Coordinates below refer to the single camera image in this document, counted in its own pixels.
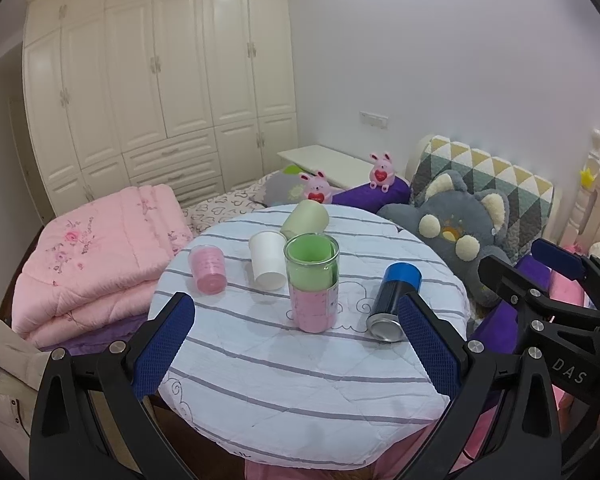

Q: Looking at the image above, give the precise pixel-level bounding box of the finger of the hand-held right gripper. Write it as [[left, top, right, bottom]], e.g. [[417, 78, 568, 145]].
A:
[[477, 255, 600, 355], [531, 238, 600, 307]]

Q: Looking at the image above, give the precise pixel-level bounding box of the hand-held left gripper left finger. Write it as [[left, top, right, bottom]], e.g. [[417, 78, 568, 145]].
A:
[[28, 291, 201, 480]]

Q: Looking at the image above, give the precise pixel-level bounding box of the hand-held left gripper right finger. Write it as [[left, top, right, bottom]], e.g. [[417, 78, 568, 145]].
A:
[[396, 292, 566, 480]]

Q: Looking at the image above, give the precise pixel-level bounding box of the blue metal cup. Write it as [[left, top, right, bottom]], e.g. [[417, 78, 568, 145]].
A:
[[366, 262, 422, 344]]

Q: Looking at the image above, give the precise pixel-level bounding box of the pink ribbed cup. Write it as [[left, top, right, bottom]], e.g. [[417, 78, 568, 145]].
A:
[[188, 244, 228, 295]]

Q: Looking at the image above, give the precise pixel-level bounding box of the pink plastic cup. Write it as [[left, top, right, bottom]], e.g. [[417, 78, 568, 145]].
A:
[[289, 282, 337, 334]]

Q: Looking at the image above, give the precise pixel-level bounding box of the white plastic cup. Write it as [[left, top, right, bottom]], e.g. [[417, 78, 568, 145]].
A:
[[248, 230, 287, 291]]

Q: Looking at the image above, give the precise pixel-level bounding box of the green cup in clear glass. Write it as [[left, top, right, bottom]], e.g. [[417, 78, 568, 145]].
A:
[[284, 233, 341, 292]]

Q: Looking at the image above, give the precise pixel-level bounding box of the pale green plastic cup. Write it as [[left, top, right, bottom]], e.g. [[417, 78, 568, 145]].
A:
[[279, 199, 330, 242]]

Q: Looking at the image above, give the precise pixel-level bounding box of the purple cloth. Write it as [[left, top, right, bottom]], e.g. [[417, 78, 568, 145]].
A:
[[467, 254, 553, 357]]

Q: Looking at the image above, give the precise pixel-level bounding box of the grey cat plush toy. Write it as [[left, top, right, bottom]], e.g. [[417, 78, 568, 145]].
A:
[[377, 169, 525, 309]]

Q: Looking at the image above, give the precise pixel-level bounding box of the purple blanket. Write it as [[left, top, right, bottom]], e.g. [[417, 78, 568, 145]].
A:
[[39, 316, 152, 357]]

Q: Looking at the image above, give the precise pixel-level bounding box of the triangle patterned headboard cushion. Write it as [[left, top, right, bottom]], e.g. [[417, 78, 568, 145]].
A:
[[410, 134, 557, 262]]

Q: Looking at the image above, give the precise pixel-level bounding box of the pink floral folded quilt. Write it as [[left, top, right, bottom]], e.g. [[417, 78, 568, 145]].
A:
[[11, 183, 197, 349]]

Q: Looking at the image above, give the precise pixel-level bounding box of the white striped tablecloth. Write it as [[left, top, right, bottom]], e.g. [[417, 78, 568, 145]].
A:
[[147, 203, 474, 462]]

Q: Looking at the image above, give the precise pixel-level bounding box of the heart print bed sheet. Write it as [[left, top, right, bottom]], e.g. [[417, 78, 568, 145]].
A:
[[182, 184, 267, 241]]

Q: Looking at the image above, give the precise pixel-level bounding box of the purple pillow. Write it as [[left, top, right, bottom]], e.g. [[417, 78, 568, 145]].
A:
[[332, 177, 412, 207]]

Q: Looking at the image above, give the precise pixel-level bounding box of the beige jacket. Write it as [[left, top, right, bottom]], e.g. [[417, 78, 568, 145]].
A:
[[0, 314, 52, 480]]

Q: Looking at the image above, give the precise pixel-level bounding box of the pink bunny plush toy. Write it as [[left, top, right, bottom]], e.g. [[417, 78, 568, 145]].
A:
[[298, 169, 334, 205], [368, 151, 397, 192]]

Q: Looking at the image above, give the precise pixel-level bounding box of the grey flower pillow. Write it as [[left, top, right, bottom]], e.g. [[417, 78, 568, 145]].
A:
[[252, 164, 312, 207]]

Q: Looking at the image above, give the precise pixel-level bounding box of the white bedside cabinet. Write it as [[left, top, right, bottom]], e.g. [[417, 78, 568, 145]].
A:
[[276, 144, 382, 189]]

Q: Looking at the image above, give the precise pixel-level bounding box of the cream white wardrobe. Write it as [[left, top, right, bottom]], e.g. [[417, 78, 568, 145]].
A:
[[22, 0, 301, 217]]

